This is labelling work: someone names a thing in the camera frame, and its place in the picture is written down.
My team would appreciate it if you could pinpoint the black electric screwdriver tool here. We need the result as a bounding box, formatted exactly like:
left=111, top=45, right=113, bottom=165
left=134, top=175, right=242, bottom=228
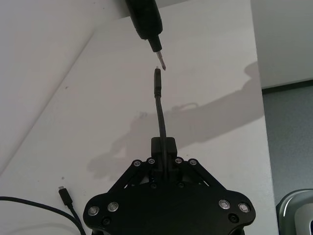
left=125, top=0, right=168, bottom=72

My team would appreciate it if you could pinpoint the grey rounded plastic device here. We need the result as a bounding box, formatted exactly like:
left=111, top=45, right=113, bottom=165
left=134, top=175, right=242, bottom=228
left=275, top=188, right=313, bottom=235

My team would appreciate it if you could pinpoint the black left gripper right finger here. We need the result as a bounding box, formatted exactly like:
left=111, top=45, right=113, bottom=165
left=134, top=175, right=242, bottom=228
left=165, top=137, right=257, bottom=219

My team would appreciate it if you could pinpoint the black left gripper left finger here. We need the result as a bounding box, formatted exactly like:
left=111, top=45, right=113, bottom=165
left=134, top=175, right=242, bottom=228
left=84, top=137, right=163, bottom=219

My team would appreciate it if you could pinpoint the thin black cable with plug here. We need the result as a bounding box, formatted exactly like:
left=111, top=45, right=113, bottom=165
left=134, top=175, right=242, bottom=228
left=0, top=185, right=86, bottom=235

